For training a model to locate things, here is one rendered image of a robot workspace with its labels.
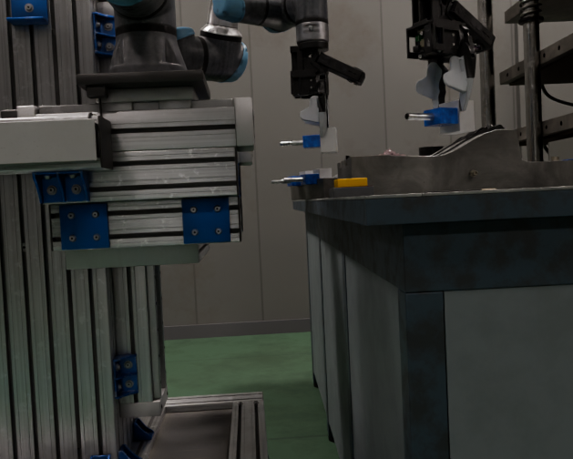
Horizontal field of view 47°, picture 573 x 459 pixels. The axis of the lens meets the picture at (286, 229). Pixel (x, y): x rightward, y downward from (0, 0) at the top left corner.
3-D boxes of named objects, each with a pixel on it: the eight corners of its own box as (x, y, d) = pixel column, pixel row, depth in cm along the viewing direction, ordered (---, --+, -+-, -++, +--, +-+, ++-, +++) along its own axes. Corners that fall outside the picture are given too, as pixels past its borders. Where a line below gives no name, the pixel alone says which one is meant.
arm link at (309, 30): (329, 28, 152) (327, 19, 144) (330, 48, 153) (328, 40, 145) (297, 31, 154) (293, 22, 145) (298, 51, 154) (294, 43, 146)
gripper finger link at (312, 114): (301, 138, 148) (300, 99, 150) (327, 137, 147) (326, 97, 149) (299, 134, 145) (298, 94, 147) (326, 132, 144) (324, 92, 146)
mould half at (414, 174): (352, 197, 145) (350, 136, 144) (338, 198, 171) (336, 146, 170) (575, 187, 146) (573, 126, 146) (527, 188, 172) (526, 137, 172)
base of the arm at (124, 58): (100, 76, 118) (97, 21, 118) (117, 91, 134) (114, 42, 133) (184, 74, 119) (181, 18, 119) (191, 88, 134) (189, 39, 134)
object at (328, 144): (279, 155, 149) (278, 131, 149) (281, 156, 154) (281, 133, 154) (336, 151, 147) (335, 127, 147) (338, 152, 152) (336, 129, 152)
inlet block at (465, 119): (417, 130, 108) (415, 97, 108) (398, 134, 113) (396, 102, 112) (475, 131, 115) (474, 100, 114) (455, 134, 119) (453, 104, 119)
